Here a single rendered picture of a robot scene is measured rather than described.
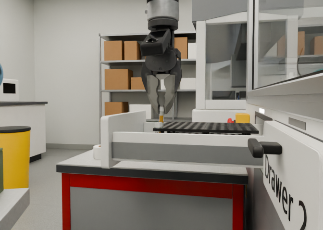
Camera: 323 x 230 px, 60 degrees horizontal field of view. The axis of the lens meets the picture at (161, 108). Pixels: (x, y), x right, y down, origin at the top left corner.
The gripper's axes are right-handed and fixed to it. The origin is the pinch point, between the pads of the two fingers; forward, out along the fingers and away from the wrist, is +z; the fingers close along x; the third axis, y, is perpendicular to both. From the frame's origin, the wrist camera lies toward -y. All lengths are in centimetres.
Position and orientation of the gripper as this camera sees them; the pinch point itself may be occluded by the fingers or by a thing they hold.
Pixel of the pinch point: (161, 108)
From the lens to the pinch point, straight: 64.5
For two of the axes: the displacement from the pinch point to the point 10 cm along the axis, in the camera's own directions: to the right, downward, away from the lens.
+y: 2.2, -0.4, 9.8
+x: -9.8, 0.0, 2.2
